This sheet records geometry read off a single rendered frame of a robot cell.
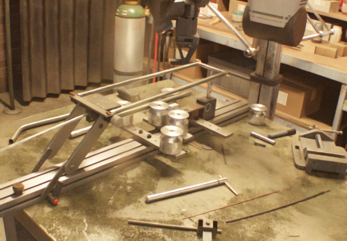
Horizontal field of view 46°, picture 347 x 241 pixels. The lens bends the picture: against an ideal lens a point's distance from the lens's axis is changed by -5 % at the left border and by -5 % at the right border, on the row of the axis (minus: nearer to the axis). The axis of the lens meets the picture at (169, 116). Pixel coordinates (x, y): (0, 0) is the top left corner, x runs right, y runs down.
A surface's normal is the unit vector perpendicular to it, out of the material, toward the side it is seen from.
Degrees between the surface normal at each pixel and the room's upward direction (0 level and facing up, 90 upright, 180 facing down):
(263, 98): 90
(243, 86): 90
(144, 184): 0
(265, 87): 90
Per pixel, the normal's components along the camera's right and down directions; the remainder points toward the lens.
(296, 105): -0.77, 0.21
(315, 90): 0.67, 0.35
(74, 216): 0.07, -0.91
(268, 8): -0.58, 0.30
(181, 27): 0.06, 0.41
